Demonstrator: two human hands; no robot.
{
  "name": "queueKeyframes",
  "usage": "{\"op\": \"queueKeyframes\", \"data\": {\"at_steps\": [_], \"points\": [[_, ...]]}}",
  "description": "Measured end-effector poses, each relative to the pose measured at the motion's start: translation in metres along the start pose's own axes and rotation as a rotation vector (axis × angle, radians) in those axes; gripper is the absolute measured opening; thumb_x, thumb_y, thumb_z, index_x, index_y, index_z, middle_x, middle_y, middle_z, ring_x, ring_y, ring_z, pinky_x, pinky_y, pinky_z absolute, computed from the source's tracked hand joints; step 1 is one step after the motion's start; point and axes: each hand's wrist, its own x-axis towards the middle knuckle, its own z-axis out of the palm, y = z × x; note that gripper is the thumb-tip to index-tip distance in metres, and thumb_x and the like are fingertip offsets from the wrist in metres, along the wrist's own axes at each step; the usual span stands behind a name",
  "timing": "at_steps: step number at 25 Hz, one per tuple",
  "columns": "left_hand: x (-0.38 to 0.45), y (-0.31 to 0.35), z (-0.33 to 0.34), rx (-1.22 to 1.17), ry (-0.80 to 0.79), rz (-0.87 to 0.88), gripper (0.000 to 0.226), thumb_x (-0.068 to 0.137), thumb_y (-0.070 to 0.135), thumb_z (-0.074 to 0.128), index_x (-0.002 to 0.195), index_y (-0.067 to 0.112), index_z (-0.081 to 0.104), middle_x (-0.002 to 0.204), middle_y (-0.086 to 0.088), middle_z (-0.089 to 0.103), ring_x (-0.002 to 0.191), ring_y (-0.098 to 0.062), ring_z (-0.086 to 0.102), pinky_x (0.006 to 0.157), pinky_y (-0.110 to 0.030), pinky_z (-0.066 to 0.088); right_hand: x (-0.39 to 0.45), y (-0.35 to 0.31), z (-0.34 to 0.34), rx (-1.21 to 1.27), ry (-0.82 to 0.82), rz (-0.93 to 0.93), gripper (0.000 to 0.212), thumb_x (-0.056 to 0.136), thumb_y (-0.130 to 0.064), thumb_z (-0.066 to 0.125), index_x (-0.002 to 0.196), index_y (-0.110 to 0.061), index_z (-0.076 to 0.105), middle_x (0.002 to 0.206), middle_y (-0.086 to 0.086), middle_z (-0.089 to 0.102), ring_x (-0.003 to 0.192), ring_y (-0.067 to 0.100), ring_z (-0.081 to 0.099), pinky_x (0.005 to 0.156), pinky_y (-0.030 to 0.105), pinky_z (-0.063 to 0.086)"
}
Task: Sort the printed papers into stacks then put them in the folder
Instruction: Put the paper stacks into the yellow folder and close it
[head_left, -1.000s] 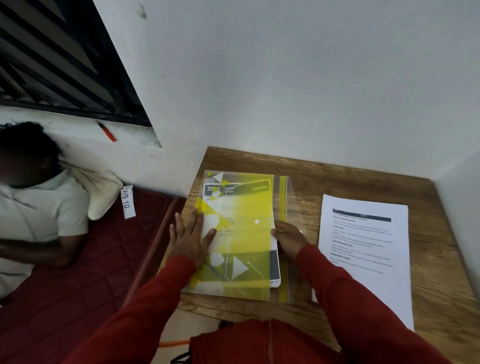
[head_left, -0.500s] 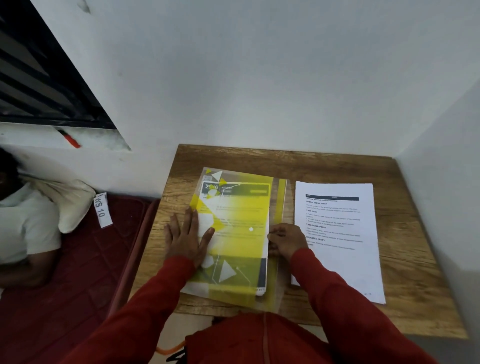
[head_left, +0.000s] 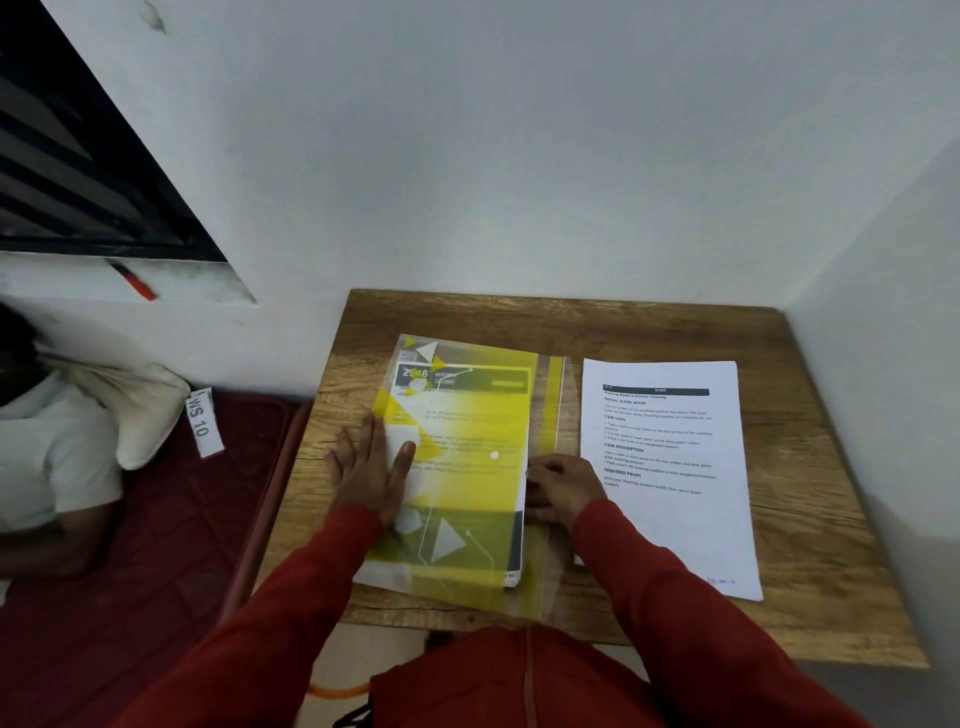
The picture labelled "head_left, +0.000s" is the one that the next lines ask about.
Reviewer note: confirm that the person's left hand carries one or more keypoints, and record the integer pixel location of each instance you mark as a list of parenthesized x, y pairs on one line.
[(371, 480)]

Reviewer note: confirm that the person's right hand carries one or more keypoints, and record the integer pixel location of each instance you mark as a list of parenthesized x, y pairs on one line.
[(570, 487)]

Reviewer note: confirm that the yellow patterned plastic folder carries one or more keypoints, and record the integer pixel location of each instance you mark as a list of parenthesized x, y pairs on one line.
[(551, 420)]

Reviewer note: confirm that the sorted pile with dark headers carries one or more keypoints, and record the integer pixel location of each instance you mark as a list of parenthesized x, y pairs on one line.
[(465, 420)]

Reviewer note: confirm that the pile of text-only sheets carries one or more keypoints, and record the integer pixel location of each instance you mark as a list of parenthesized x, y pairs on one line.
[(675, 525)]

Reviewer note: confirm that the person's right forearm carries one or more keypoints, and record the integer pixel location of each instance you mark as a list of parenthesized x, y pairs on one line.
[(705, 630)]

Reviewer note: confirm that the person's left forearm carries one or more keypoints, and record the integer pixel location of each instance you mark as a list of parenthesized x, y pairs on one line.
[(262, 630)]

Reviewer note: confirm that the person's foot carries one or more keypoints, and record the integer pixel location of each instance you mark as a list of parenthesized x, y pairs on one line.
[(440, 641)]

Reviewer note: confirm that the person's red jacket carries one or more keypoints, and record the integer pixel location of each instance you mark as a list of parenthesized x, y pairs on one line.
[(517, 682)]

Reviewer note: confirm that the white paper label tag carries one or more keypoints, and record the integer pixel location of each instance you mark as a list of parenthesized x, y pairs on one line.
[(204, 422)]

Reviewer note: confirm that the white pillow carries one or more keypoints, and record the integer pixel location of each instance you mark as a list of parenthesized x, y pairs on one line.
[(135, 412)]

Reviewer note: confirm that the maroon bed mattress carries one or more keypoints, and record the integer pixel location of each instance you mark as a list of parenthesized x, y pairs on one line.
[(127, 600)]

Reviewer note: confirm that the red marker on sill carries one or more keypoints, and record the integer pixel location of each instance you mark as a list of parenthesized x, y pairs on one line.
[(139, 285)]

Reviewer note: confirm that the dark louvred window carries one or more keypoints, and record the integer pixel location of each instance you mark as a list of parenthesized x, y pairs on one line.
[(82, 165)]

